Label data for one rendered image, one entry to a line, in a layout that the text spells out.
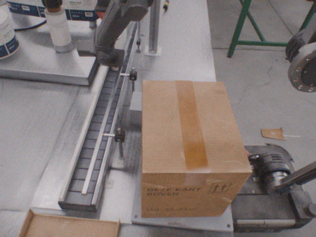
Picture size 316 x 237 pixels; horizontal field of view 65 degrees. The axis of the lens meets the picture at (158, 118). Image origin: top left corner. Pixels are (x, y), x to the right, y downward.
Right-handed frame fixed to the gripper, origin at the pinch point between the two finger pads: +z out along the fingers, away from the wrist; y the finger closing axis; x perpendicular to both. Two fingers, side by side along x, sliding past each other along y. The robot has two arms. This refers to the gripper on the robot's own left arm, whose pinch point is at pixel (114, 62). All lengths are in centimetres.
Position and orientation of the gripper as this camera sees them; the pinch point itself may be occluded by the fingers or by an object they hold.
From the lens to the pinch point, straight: 110.6
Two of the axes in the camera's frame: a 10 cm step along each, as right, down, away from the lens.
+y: -9.9, -1.1, -0.1
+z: -0.1, 0.6, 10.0
